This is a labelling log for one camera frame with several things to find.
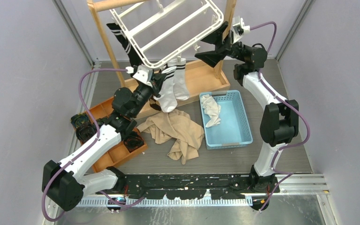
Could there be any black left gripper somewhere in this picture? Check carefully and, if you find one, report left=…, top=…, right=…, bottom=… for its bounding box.
left=130, top=72, right=165, bottom=118

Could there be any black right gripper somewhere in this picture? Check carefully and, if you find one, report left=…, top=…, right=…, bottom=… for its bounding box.
left=194, top=22, right=249, bottom=68

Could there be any white black-striped sock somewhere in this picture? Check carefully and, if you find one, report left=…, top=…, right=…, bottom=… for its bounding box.
left=154, top=66, right=178, bottom=113
left=167, top=56, right=190, bottom=101

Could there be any white plastic clip hanger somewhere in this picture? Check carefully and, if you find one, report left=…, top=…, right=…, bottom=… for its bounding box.
left=110, top=0, right=224, bottom=68

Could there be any brown argyle sock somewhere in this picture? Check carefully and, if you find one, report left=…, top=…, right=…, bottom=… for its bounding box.
left=149, top=97, right=161, bottom=111

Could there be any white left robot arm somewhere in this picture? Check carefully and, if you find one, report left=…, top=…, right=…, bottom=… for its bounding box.
left=42, top=71, right=173, bottom=211

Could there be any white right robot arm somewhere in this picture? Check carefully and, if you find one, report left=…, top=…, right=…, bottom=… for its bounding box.
left=195, top=21, right=299, bottom=192

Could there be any wooden hanger stand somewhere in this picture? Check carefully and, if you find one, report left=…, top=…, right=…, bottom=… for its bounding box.
left=87, top=0, right=236, bottom=119

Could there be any beige crumpled cloth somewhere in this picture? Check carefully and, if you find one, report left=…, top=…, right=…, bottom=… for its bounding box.
left=137, top=109, right=205, bottom=165

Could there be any rolled black sock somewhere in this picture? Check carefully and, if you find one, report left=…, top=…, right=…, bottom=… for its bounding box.
left=123, top=131, right=144, bottom=152

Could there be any orange compartment tray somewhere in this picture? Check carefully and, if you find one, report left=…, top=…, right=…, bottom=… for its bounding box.
left=90, top=97, right=148, bottom=173

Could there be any light blue plastic basket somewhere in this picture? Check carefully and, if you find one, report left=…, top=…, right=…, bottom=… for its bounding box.
left=199, top=90, right=253, bottom=150

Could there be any rolled dark green sock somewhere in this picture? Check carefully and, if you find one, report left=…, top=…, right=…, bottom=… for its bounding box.
left=75, top=123, right=97, bottom=144

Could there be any rolled dark patterned sock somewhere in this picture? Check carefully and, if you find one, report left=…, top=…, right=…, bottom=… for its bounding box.
left=70, top=113, right=90, bottom=129

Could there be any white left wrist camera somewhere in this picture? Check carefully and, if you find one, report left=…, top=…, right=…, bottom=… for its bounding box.
left=125, top=65, right=153, bottom=87

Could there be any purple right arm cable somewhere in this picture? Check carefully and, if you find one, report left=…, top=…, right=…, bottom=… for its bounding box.
left=249, top=21, right=311, bottom=212

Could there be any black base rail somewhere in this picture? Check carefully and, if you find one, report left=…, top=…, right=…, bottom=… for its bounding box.
left=103, top=173, right=279, bottom=200

